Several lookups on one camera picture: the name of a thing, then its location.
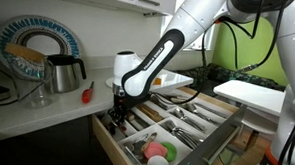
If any red handled screwdriver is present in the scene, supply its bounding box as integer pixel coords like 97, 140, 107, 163
81, 80, 96, 105

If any silver spoon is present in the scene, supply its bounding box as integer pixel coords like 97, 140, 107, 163
185, 102, 223, 127
170, 107, 207, 133

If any blue patterned decorative plate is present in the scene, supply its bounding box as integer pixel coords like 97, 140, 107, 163
0, 13, 84, 84

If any dark metal utensil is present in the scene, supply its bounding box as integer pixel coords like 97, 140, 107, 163
149, 95, 170, 111

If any metal cabinet handle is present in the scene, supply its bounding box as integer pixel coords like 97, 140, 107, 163
137, 0, 161, 7

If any silver fork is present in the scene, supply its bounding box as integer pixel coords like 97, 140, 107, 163
163, 119, 205, 150

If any brown handled tool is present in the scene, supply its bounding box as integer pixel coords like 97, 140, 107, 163
125, 111, 137, 124

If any open wooden drawer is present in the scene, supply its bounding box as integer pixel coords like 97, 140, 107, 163
88, 82, 250, 165

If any white round lid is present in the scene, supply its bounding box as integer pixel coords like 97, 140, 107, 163
146, 155, 170, 165

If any tan wooden block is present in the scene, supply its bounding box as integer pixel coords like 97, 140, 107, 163
3, 41, 47, 64

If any white table board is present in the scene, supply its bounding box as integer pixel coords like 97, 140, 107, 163
211, 78, 287, 117

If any dark base cabinet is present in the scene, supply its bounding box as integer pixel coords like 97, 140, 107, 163
0, 110, 120, 165

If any orange cloth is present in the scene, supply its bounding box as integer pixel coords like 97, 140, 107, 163
152, 77, 163, 86

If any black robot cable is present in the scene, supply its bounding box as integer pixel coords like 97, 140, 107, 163
148, 0, 295, 165

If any grey kitchen utensil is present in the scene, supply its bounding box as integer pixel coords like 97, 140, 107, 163
165, 93, 195, 108

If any metal drawer handle bar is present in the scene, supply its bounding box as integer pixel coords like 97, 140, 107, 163
202, 123, 242, 165

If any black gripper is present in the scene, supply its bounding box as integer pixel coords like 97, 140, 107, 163
107, 94, 136, 127

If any wooden utensil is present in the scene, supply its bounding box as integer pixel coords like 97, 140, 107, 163
137, 103, 166, 123

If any white cutlery tray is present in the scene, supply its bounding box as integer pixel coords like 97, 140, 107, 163
95, 84, 236, 165

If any thin black cable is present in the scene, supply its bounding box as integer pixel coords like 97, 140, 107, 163
0, 67, 46, 109

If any green round lid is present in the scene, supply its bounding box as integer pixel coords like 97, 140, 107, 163
159, 141, 178, 163

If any clear glass jar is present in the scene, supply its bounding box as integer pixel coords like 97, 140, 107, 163
2, 41, 57, 110

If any silver table knife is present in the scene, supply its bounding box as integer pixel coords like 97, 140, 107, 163
194, 101, 230, 120

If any steel thermos jug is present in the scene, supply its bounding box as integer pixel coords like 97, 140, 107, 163
44, 53, 89, 96

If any pink round lid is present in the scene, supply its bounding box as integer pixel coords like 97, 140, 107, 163
143, 140, 169, 161

